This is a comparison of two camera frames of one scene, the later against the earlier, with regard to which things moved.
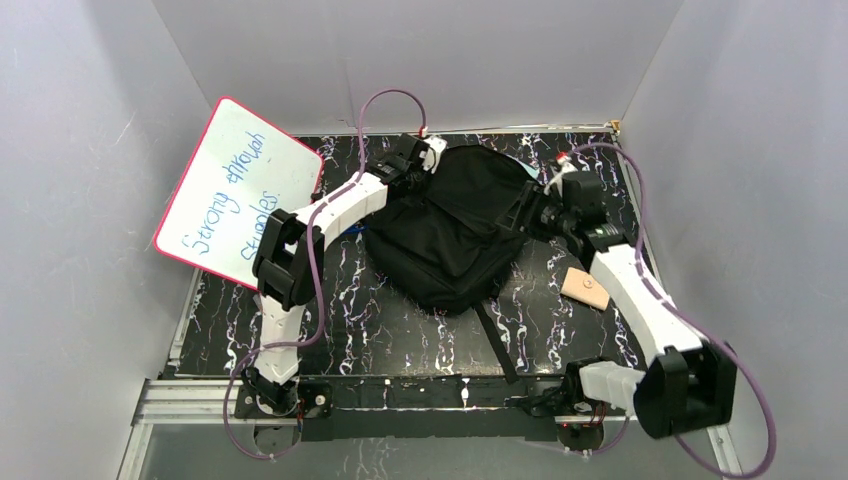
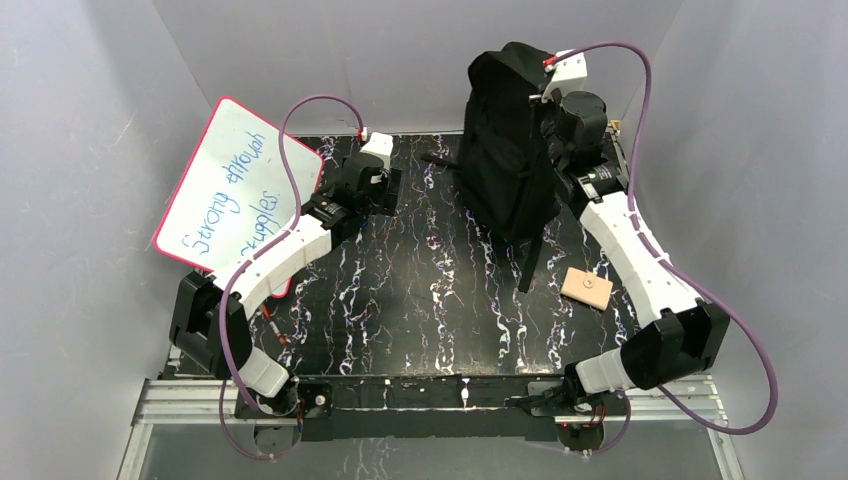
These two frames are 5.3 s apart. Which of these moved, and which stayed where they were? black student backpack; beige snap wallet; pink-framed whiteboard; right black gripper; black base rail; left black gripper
Moved: left black gripper; right black gripper; black student backpack
Stayed: black base rail; pink-framed whiteboard; beige snap wallet
